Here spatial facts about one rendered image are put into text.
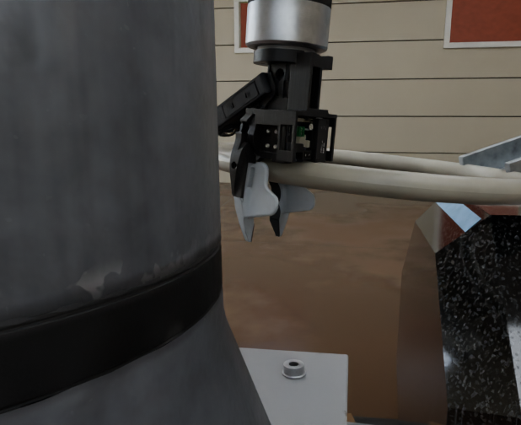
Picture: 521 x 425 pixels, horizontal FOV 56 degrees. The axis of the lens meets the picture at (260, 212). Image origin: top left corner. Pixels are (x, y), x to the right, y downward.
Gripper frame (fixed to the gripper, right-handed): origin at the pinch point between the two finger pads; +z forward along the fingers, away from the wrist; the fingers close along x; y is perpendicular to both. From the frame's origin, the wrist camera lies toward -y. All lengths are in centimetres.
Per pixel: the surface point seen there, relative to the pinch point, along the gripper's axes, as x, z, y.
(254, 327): 124, 90, -116
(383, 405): 110, 87, -36
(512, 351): 37.8, 20.1, 20.2
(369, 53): 556, -108, -341
